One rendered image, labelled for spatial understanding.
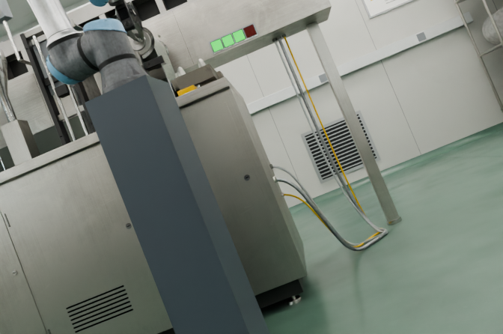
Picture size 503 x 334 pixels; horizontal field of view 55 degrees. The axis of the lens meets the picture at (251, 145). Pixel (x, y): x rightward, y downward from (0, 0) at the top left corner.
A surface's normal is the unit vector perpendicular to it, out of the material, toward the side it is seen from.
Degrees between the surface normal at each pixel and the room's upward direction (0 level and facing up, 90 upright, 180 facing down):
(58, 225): 90
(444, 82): 90
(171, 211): 90
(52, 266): 90
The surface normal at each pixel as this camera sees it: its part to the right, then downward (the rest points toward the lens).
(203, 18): -0.08, -0.02
